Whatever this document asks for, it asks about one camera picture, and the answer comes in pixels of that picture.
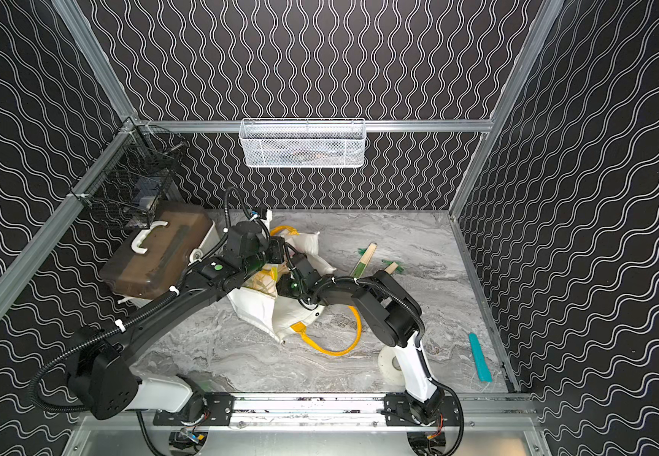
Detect white tote bag yellow handles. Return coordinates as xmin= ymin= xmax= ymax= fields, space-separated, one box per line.
xmin=225 ymin=224 xmax=364 ymax=358

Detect green folding fan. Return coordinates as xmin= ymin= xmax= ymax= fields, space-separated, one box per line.
xmin=382 ymin=260 xmax=405 ymax=275
xmin=350 ymin=242 xmax=378 ymax=279

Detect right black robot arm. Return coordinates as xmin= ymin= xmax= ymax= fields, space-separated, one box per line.
xmin=277 ymin=254 xmax=464 ymax=427

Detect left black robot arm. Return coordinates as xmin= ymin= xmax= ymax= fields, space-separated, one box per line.
xmin=27 ymin=220 xmax=289 ymax=424

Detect white storage box brown lid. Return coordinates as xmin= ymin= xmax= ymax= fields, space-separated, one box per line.
xmin=99 ymin=201 xmax=218 ymax=300

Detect white tape roll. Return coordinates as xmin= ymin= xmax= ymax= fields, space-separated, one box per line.
xmin=377 ymin=347 xmax=405 ymax=387

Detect teal flat stick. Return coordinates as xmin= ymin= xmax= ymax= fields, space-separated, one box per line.
xmin=468 ymin=332 xmax=493 ymax=383

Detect white wire mesh basket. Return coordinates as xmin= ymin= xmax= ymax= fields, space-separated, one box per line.
xmin=239 ymin=118 xmax=367 ymax=168

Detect black wire basket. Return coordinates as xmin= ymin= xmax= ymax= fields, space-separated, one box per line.
xmin=75 ymin=117 xmax=188 ymax=233

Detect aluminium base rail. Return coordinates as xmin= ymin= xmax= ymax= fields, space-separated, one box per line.
xmin=60 ymin=390 xmax=547 ymax=456

